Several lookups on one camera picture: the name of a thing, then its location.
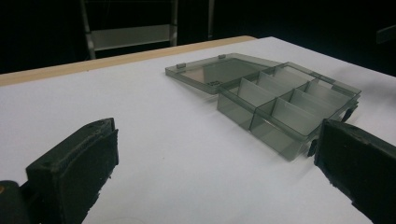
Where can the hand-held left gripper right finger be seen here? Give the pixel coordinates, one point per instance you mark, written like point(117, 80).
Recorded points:
point(358, 161)

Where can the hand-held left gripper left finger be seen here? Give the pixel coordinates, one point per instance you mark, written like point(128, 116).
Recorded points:
point(71, 168)

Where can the grey metal stand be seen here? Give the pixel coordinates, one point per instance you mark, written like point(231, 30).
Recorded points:
point(130, 29)

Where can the clear grey plastic compartment box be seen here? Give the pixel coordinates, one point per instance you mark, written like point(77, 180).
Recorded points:
point(274, 99)

